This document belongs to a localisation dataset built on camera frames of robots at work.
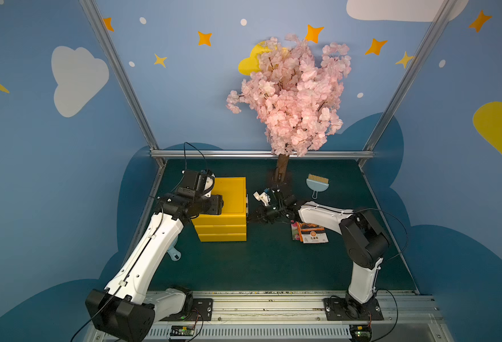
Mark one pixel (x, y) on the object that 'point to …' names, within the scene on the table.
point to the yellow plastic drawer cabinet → (231, 225)
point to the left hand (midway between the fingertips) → (214, 199)
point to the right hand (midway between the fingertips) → (249, 218)
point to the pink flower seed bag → (295, 233)
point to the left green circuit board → (182, 330)
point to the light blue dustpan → (174, 254)
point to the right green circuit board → (360, 333)
